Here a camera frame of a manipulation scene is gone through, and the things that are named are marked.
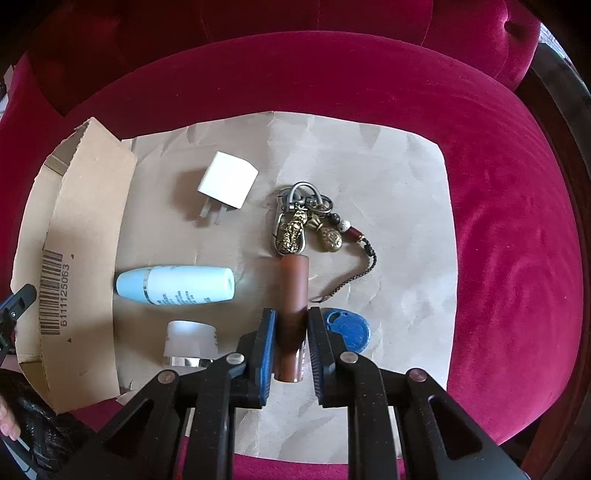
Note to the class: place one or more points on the white charger plug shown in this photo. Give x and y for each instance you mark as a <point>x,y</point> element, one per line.
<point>226,177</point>

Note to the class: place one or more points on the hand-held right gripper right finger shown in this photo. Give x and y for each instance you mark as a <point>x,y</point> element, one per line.
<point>316,353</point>

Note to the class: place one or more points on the red velvet armchair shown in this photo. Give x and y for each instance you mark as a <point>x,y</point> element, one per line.
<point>461,115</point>

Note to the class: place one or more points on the white cosmetic jar silver band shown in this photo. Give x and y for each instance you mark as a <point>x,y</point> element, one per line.
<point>189,339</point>

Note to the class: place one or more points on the brown cosmetic tube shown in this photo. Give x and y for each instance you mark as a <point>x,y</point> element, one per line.
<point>293,286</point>

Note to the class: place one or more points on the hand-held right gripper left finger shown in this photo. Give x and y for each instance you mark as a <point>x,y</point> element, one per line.
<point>265,353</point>

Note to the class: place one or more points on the dark plaid clothing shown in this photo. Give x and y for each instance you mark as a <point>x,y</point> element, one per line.
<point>41,429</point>

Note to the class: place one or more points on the person's left hand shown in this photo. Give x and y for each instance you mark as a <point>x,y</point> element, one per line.
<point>8,417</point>

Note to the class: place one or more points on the cardboard box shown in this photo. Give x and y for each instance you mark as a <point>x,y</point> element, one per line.
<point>87,230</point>

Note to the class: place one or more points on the light blue bottle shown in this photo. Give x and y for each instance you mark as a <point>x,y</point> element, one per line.
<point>184,284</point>

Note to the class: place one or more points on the blue key fob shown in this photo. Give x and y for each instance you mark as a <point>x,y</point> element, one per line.
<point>351,332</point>

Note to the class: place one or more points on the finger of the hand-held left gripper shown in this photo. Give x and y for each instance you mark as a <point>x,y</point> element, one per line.
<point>18,301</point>

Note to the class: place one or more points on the brown paper sheet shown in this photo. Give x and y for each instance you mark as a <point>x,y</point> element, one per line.
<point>392,207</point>

